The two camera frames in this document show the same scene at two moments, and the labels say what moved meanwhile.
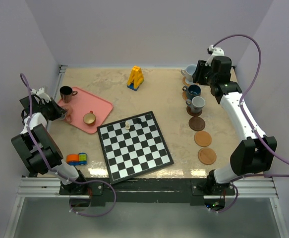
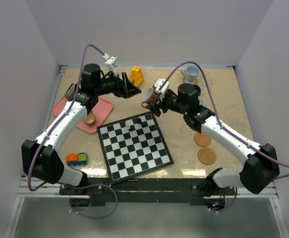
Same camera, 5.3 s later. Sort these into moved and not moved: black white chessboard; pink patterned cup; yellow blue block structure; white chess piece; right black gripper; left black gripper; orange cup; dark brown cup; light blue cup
Moved: right black gripper; left black gripper; pink patterned cup; dark brown cup
Not moved: black white chessboard; orange cup; white chess piece; yellow blue block structure; light blue cup
